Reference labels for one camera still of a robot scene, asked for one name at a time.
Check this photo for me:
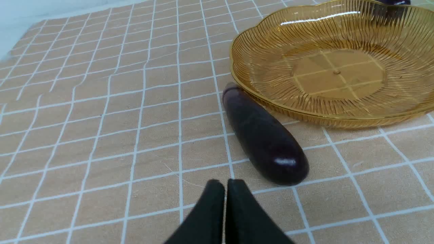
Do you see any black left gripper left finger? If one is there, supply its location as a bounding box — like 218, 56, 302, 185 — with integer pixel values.
165, 179, 225, 244

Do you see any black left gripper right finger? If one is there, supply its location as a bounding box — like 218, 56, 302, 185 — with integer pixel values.
225, 179, 294, 244

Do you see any dark purple eggplant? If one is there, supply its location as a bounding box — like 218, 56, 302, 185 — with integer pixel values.
222, 82, 310, 185

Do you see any orange grid tablecloth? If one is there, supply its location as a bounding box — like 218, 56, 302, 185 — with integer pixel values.
0, 0, 434, 244

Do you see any amber ribbed glass plate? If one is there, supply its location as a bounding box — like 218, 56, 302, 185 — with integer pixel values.
230, 0, 434, 128

